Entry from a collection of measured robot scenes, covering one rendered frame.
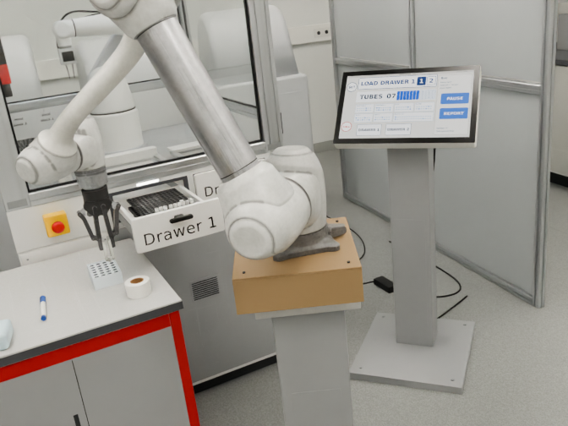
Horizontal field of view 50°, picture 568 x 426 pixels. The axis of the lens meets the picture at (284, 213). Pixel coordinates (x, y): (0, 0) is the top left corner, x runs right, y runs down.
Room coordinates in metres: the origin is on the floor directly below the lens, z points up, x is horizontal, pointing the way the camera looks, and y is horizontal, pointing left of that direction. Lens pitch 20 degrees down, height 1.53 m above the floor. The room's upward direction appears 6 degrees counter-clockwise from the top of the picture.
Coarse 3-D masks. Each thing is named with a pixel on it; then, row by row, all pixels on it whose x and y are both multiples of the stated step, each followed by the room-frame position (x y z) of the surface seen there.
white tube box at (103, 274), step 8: (88, 264) 1.74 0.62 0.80; (96, 264) 1.75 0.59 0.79; (104, 264) 1.74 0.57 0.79; (112, 264) 1.73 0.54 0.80; (88, 272) 1.74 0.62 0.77; (96, 272) 1.68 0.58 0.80; (104, 272) 1.67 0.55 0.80; (112, 272) 1.67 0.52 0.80; (120, 272) 1.66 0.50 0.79; (96, 280) 1.63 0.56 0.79; (104, 280) 1.64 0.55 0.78; (112, 280) 1.65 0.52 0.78; (120, 280) 1.66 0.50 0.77; (96, 288) 1.63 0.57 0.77
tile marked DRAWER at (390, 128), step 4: (388, 124) 2.23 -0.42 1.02; (392, 124) 2.22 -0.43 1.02; (396, 124) 2.21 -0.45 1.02; (400, 124) 2.21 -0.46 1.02; (404, 124) 2.20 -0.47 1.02; (408, 124) 2.20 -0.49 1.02; (388, 128) 2.22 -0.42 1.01; (392, 128) 2.21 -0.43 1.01; (396, 128) 2.20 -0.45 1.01; (400, 128) 2.20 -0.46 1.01; (404, 128) 2.19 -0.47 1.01; (408, 128) 2.18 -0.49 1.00; (388, 132) 2.21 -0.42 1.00; (392, 132) 2.20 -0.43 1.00; (396, 132) 2.19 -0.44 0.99; (400, 132) 2.19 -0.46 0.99; (404, 132) 2.18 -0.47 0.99; (408, 132) 2.18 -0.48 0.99
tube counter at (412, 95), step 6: (390, 90) 2.31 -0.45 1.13; (396, 90) 2.30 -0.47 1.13; (402, 90) 2.29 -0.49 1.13; (408, 90) 2.28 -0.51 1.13; (414, 90) 2.27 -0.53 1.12; (420, 90) 2.26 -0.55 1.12; (426, 90) 2.25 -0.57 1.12; (432, 90) 2.25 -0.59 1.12; (390, 96) 2.30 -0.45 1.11; (396, 96) 2.29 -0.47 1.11; (402, 96) 2.28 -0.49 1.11; (408, 96) 2.27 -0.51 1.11; (414, 96) 2.26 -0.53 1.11; (420, 96) 2.25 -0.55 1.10; (426, 96) 2.24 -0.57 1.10; (432, 96) 2.23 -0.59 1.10
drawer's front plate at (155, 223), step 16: (176, 208) 1.80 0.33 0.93; (192, 208) 1.81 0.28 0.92; (208, 208) 1.83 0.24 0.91; (144, 224) 1.75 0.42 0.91; (160, 224) 1.77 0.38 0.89; (176, 224) 1.79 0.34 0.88; (192, 224) 1.81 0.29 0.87; (208, 224) 1.83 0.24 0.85; (224, 224) 1.85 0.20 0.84; (144, 240) 1.74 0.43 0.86; (160, 240) 1.76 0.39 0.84; (176, 240) 1.78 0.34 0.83
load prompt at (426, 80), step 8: (360, 80) 2.39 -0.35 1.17; (368, 80) 2.38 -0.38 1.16; (376, 80) 2.36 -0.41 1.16; (384, 80) 2.35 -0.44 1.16; (392, 80) 2.34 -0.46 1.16; (400, 80) 2.32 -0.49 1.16; (408, 80) 2.31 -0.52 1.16; (416, 80) 2.30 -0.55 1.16; (424, 80) 2.28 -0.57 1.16; (432, 80) 2.27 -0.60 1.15; (360, 88) 2.37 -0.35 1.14; (368, 88) 2.36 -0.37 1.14; (376, 88) 2.34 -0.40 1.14; (384, 88) 2.33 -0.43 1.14; (392, 88) 2.32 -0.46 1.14
